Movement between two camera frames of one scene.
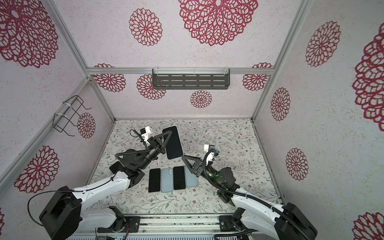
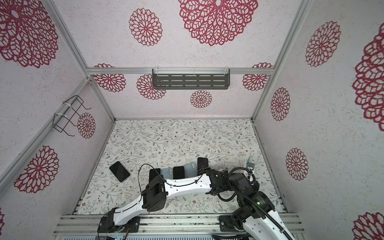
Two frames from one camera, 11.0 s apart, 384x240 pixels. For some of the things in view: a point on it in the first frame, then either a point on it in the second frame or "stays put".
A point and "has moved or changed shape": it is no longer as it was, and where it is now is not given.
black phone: [173, 147] has moved or changed shape
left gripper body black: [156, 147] to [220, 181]
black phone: [116, 167] stays put
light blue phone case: [167, 180] stays put
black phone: [154, 180] stays put
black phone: [179, 178] stays put
